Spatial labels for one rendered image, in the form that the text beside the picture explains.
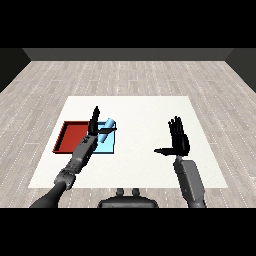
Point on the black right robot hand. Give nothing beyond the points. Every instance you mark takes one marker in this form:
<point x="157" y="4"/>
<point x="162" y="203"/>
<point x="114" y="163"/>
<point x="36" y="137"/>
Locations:
<point x="179" y="140"/>

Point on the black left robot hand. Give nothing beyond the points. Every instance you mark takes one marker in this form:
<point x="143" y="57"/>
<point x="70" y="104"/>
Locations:
<point x="93" y="122"/>

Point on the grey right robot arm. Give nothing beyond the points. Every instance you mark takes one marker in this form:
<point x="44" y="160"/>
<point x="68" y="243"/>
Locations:
<point x="190" y="179"/>

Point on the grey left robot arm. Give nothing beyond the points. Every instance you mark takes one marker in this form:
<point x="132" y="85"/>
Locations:
<point x="80" y="156"/>

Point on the small blue can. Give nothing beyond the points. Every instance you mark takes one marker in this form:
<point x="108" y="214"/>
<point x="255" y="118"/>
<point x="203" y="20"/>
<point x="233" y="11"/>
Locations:
<point x="106" y="129"/>

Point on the red shallow open box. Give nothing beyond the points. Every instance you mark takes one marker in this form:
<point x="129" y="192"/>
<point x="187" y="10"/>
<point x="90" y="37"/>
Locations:
<point x="72" y="136"/>

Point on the light blue shallow open box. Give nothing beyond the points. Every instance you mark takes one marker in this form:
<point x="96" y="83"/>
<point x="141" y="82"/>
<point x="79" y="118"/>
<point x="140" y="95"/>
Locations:
<point x="106" y="145"/>

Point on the dark grey robot body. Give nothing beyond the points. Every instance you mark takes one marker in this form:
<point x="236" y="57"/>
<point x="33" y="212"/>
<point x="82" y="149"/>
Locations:
<point x="128" y="201"/>

